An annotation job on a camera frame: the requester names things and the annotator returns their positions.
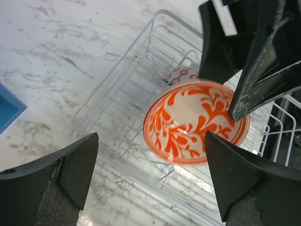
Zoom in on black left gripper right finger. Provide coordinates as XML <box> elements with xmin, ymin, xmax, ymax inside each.
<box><xmin>205</xmin><ymin>131</ymin><xmax>301</xmax><ymax>226</ymax></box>

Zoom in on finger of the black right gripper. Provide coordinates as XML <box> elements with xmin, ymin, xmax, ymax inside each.
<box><xmin>198</xmin><ymin>0</ymin><xmax>259</xmax><ymax>84</ymax></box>
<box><xmin>229</xmin><ymin>0</ymin><xmax>301</xmax><ymax>121</ymax></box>

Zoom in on orange floral bowl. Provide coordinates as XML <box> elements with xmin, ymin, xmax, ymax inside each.
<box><xmin>143</xmin><ymin>79</ymin><xmax>250</xmax><ymax>165</ymax></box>

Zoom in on white wire dish rack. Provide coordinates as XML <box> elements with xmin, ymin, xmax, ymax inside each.
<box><xmin>66</xmin><ymin>9</ymin><xmax>301</xmax><ymax>226</ymax></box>

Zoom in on blue shelf unit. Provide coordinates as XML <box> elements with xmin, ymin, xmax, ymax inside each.
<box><xmin>0</xmin><ymin>84</ymin><xmax>27</xmax><ymax>133</ymax></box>

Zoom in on blue triangle pattern bowl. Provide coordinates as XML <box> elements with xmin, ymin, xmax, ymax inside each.
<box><xmin>162</xmin><ymin>66</ymin><xmax>198</xmax><ymax>86</ymax></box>

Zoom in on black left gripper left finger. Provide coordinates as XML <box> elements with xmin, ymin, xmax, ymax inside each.
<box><xmin>0</xmin><ymin>133</ymin><xmax>99</xmax><ymax>226</ymax></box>

